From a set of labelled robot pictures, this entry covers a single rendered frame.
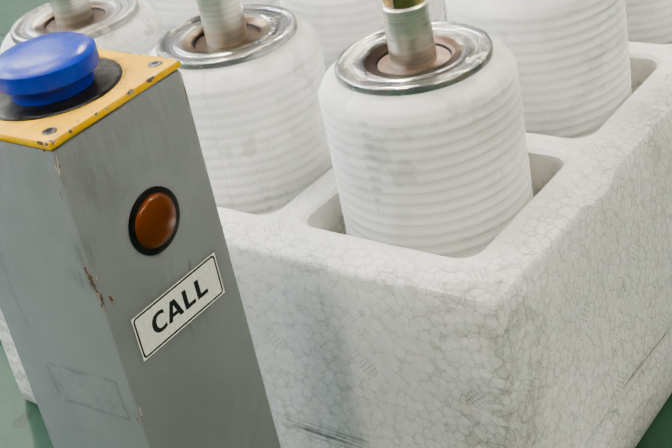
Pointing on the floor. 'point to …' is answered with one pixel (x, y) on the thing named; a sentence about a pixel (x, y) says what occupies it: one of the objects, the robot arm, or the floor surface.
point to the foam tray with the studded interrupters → (475, 305)
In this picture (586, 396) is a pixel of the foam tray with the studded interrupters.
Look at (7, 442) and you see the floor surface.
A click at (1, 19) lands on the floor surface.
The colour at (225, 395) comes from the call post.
